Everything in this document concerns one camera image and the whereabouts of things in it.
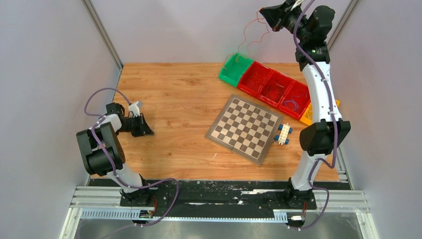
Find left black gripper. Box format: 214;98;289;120
116;114;155;138

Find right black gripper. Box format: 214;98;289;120
260;0;310;43

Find orange wire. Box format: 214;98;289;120
221;18;272;78
247;71;269;90

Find blue wire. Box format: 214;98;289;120
283;94;306;112

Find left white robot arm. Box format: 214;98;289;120
76;101;154;206

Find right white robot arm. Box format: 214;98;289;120
259;0;351;209

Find green plastic bin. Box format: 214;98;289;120
218;53;254;88

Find red bin middle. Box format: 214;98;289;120
258;71;294;108

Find red bin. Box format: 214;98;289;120
237;61;274;98
258;71;294;108
278;81;311;120

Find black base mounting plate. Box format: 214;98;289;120
120;180;304;219

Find wooden chessboard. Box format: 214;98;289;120
205;94;283;165

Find yellow plastic bin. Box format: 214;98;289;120
300;99;340;126

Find white blue toy block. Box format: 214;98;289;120
274;124;293;145

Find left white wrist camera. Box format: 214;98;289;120
128;101;143;118

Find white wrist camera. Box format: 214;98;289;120
292;0;305;8
128;101;143;118

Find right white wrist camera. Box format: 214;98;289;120
292;0;305;8

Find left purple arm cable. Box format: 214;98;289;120
84;88;180;228

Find aluminium frame rail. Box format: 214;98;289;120
59;186;378;239

